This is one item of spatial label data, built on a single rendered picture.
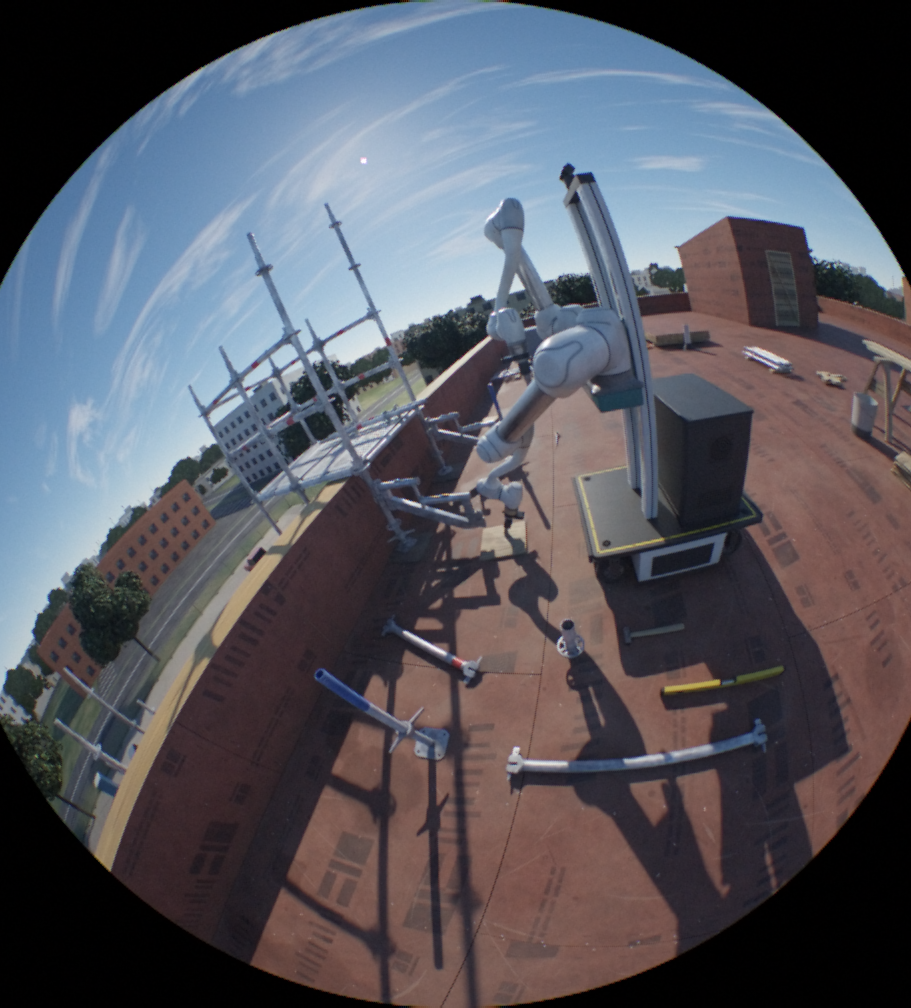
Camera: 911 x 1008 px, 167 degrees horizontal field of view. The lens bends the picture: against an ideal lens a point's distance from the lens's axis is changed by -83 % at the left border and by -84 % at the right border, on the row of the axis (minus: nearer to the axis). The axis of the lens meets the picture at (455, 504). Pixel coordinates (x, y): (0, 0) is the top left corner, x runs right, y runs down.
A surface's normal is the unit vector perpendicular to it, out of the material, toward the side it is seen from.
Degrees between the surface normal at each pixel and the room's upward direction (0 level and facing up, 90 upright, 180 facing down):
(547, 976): 0
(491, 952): 0
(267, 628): 90
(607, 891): 0
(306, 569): 90
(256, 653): 90
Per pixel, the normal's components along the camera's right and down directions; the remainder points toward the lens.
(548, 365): -0.74, 0.53
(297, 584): 0.90, -0.14
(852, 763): -0.35, -0.78
